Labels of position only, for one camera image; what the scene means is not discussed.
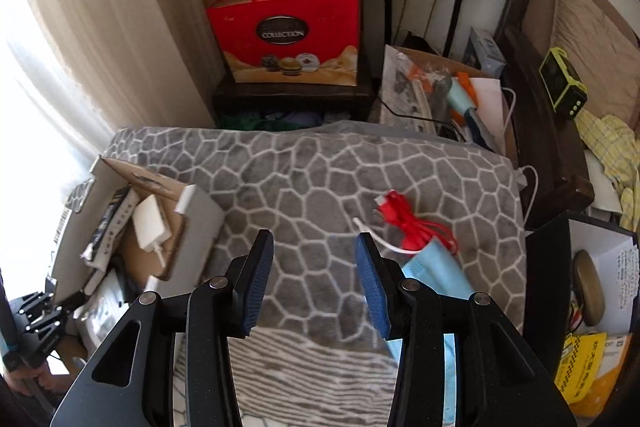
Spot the red cable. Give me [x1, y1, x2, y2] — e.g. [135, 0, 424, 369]
[375, 189, 458, 255]

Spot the white paper sheet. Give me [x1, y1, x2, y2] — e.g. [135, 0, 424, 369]
[470, 77, 506, 152]

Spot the black packet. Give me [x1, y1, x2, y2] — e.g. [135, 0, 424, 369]
[107, 254, 151, 303]

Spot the red gift box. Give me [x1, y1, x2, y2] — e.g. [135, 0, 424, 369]
[206, 0, 362, 86]

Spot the orange tool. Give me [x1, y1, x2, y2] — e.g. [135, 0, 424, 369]
[455, 72, 481, 105]

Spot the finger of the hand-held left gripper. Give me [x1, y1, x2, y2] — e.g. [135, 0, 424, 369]
[0, 297, 26, 373]
[15, 289, 68, 353]

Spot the yellow packet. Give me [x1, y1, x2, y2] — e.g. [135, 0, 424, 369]
[554, 332, 633, 418]

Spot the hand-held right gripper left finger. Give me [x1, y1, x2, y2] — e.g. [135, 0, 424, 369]
[50, 229, 276, 427]

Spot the person's left hand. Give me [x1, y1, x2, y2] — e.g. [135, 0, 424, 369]
[27, 354, 68, 403]

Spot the clear plastic bag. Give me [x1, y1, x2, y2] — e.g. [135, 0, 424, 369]
[75, 269, 133, 358]

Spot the green device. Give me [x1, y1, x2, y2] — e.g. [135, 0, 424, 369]
[539, 48, 587, 120]

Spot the olive glasses case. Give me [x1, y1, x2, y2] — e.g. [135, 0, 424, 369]
[571, 249, 606, 328]

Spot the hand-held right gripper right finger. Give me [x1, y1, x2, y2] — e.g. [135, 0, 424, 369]
[354, 232, 578, 427]

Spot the white curtain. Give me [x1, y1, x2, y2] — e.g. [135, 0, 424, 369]
[0, 0, 226, 188]

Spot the brown sofa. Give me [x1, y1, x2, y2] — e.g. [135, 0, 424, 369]
[492, 0, 640, 228]

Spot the white cardboard tray box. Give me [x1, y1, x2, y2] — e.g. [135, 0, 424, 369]
[47, 155, 226, 338]

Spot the white charger cable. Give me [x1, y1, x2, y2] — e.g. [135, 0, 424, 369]
[352, 217, 431, 255]

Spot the black pouch with white label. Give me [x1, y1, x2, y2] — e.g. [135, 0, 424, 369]
[82, 187, 138, 268]

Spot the black speaker stand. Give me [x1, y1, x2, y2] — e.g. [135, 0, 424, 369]
[382, 0, 394, 48]
[442, 0, 468, 58]

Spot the dark wooden cabinet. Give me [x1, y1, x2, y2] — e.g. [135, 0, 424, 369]
[212, 79, 376, 128]

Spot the yellow checked cloth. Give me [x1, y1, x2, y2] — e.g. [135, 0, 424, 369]
[574, 112, 640, 233]

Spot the crumpled clear bag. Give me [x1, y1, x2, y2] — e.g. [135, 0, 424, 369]
[382, 47, 436, 128]

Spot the open brown cardboard box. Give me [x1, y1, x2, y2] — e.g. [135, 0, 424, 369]
[380, 44, 518, 155]

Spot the black and white folder box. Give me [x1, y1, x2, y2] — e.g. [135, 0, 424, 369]
[522, 209, 640, 388]

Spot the blue face mask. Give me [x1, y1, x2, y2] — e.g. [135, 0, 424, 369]
[400, 239, 476, 303]
[387, 332, 458, 427]

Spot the white charger block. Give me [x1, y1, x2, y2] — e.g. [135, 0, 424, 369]
[132, 194, 173, 253]

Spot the thin white cable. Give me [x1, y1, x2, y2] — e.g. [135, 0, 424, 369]
[500, 87, 540, 228]

